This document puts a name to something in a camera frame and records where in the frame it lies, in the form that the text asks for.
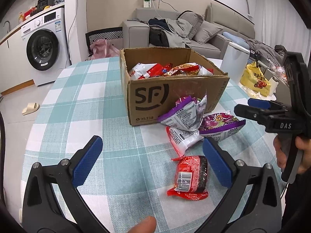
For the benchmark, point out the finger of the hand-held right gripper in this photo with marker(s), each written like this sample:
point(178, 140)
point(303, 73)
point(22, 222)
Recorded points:
point(258, 103)
point(247, 112)

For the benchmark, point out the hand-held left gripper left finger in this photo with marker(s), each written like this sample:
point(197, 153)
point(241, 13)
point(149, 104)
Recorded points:
point(88, 160)

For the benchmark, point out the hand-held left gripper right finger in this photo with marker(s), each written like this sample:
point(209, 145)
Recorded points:
point(217, 162)

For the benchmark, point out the small red barcode snack packet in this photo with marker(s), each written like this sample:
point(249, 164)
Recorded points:
point(192, 172)

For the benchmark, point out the purple printed snack packet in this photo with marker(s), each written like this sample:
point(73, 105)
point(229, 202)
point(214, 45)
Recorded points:
point(218, 125)

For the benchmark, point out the purple silver-backed snack packet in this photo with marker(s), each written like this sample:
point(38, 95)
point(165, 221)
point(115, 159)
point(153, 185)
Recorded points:
point(187, 115)

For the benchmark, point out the white noodle snack packet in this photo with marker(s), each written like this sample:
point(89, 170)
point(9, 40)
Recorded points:
point(189, 70)

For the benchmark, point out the brown cardboard box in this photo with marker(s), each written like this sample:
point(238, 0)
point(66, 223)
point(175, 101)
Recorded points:
point(150, 97)

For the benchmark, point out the red snack packet blue logo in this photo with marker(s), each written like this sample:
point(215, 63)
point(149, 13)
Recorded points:
point(160, 69)

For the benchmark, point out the person's right hand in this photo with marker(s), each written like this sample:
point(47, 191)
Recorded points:
point(305, 155)

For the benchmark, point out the person's left hand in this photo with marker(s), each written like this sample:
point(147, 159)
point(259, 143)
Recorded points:
point(143, 225)

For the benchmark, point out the white paper roll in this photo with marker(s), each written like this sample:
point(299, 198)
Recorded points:
point(274, 86)

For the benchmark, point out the yellow plastic bag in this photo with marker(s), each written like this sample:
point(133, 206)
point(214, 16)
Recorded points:
point(255, 80)

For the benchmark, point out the black clip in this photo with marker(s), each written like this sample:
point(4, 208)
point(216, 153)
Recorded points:
point(256, 57)

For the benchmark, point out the white cylindrical bin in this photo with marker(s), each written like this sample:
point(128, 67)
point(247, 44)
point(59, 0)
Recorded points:
point(233, 60)

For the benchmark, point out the grey quilted coat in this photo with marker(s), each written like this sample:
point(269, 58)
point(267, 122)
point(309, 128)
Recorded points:
point(264, 51)

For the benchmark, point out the light blue pillow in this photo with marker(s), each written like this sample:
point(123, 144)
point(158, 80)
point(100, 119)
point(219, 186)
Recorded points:
point(237, 40)

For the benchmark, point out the beige slipper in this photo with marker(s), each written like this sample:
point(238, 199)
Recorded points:
point(30, 108)

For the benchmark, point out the light grey pillow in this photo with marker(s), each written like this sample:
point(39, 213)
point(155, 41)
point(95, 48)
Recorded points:
point(209, 31)

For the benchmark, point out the dark grey pillow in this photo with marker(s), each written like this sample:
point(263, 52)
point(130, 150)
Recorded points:
point(192, 21)

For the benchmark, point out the grey jacket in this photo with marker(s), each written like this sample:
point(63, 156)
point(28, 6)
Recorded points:
point(178, 29)

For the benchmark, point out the pink bag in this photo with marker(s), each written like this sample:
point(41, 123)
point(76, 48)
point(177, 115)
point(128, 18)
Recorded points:
point(104, 48)

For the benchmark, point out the dark clothes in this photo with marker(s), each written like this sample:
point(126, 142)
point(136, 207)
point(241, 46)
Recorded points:
point(158, 35)

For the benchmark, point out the white lower kitchen cabinet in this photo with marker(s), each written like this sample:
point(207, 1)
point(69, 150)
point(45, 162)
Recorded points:
point(14, 60)

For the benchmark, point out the patterned chair back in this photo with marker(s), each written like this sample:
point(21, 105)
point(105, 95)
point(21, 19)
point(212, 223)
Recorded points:
point(104, 34)

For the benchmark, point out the grey sofa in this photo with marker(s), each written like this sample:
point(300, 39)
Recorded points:
point(136, 34)

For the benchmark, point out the white washing machine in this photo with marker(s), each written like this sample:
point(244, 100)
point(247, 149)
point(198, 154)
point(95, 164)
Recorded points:
point(48, 19)

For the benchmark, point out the kitchen faucet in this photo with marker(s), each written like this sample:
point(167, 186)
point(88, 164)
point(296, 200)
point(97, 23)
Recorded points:
point(7, 25)

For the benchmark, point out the yellow bottle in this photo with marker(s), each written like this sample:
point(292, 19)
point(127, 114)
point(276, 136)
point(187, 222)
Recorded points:
point(20, 18)

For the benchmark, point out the red box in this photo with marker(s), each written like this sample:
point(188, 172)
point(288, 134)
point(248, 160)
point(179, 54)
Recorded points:
point(29, 13)

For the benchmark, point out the black rice cooker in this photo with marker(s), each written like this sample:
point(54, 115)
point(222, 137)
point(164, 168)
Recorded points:
point(46, 2)

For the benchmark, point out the wall socket with charger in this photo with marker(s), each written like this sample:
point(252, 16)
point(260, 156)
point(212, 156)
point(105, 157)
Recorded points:
point(148, 1)

